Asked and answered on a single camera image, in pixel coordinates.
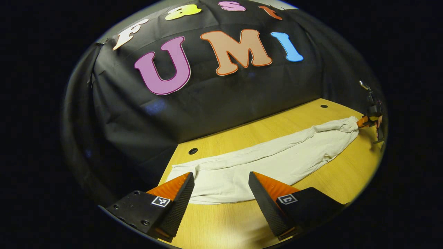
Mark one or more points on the cream white jeans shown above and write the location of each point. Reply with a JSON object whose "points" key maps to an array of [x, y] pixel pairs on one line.
{"points": [[270, 162]]}

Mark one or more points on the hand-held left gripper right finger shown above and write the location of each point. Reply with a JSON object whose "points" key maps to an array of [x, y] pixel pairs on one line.
{"points": [[266, 207]]}

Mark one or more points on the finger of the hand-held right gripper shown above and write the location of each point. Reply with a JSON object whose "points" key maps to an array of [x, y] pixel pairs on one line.
{"points": [[363, 122]]}

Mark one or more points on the black backdrop cloth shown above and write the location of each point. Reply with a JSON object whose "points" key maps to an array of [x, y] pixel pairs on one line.
{"points": [[225, 103]]}

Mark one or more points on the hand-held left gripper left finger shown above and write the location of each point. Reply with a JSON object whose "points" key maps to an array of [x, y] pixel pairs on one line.
{"points": [[180, 207]]}

